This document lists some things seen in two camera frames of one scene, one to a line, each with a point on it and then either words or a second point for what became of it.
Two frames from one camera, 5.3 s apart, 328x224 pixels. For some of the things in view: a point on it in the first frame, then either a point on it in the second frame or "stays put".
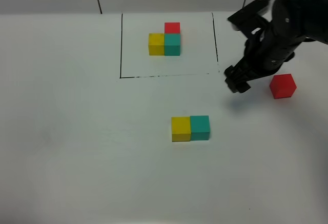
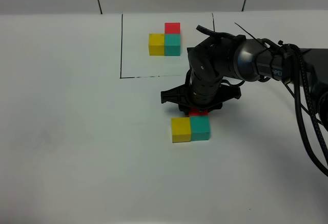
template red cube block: (172, 27) stays put
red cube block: (282, 86) → (195, 112)
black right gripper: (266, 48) → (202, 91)
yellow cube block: (181, 130) stays put
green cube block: (200, 127) stays put
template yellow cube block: (156, 44) stays put
